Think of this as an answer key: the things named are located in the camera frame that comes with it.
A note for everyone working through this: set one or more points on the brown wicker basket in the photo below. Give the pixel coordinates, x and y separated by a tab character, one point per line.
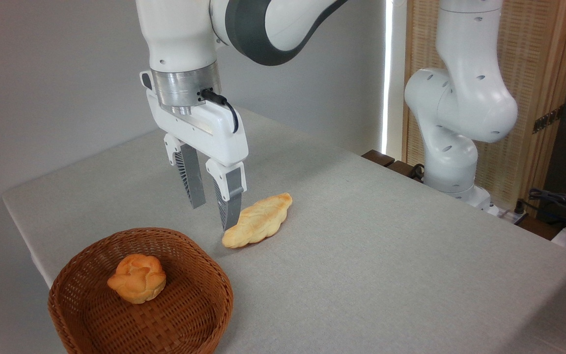
180	314

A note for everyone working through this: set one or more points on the dark brown wooden base board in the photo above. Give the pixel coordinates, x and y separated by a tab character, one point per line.
379	157

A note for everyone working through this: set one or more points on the black metal screen hinge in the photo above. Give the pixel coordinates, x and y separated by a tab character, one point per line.
548	119

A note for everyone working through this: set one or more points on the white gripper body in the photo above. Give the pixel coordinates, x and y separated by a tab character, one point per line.
204	128

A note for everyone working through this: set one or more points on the round golden bread roll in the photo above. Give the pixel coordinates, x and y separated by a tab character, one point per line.
138	278

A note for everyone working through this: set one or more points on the long leaf-shaped bread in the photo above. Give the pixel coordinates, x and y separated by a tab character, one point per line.
261	219

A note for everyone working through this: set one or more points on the wooden folding screen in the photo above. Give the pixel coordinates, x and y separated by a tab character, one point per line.
533	49

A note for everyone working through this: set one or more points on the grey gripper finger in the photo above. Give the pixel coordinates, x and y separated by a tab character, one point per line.
190	177
231	196

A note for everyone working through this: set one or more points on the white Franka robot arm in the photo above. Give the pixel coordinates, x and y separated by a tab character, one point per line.
460	98

